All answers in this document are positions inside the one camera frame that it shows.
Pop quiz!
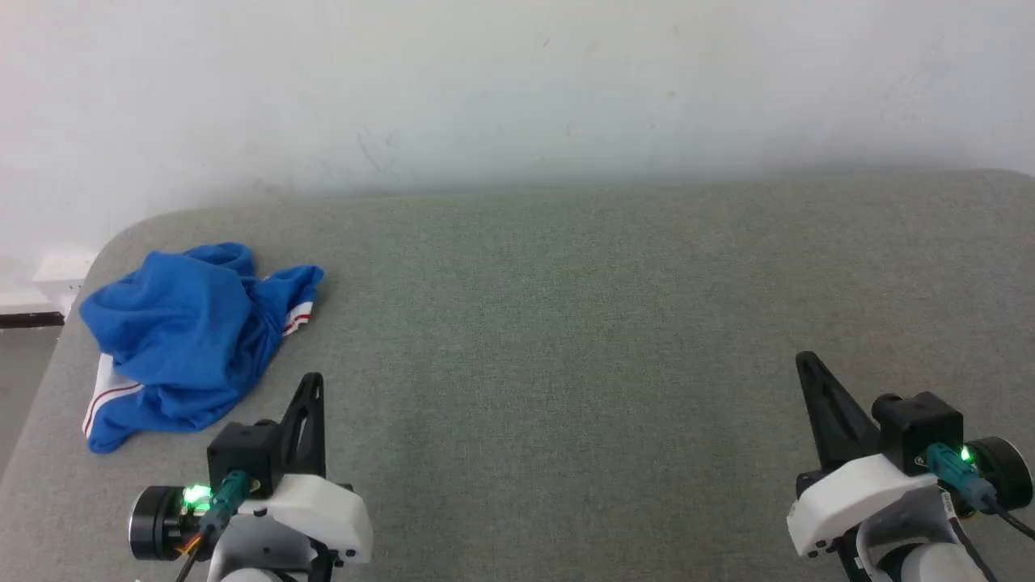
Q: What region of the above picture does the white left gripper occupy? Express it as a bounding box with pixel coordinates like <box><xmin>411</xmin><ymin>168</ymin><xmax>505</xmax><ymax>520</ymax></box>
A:
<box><xmin>239</xmin><ymin>373</ymin><xmax>374</xmax><ymax>565</ymax></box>

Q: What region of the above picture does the white skirting board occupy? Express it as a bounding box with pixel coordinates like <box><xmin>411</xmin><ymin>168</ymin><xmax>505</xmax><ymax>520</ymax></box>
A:
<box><xmin>0</xmin><ymin>257</ymin><xmax>86</xmax><ymax>329</ymax></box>

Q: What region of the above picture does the black cable teal plug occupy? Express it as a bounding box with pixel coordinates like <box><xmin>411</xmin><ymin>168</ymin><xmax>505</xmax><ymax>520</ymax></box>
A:
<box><xmin>174</xmin><ymin>470</ymin><xmax>253</xmax><ymax>582</ymax></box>
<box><xmin>925</xmin><ymin>442</ymin><xmax>1035</xmax><ymax>540</ymax></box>

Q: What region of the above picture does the left black cable teal plug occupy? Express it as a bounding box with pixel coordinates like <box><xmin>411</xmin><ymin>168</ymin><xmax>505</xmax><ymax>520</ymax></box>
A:
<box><xmin>174</xmin><ymin>470</ymin><xmax>253</xmax><ymax>582</ymax></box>

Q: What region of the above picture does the grey-green fabric sofa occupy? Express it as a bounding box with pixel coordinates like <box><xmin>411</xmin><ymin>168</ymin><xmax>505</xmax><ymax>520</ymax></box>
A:
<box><xmin>0</xmin><ymin>168</ymin><xmax>1035</xmax><ymax>582</ymax></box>

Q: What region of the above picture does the right black cable teal plug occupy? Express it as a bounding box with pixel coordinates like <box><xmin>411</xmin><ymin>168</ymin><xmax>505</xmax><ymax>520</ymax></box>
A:
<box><xmin>925</xmin><ymin>442</ymin><xmax>1035</xmax><ymax>540</ymax></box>

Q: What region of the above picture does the blue basketball jersey white trim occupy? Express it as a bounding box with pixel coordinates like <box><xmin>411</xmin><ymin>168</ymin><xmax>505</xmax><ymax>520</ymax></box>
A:
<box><xmin>78</xmin><ymin>241</ymin><xmax>326</xmax><ymax>455</ymax></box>

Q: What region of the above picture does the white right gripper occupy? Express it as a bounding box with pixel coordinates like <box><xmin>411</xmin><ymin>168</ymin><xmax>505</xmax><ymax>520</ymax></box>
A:
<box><xmin>788</xmin><ymin>352</ymin><xmax>943</xmax><ymax>559</ymax></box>

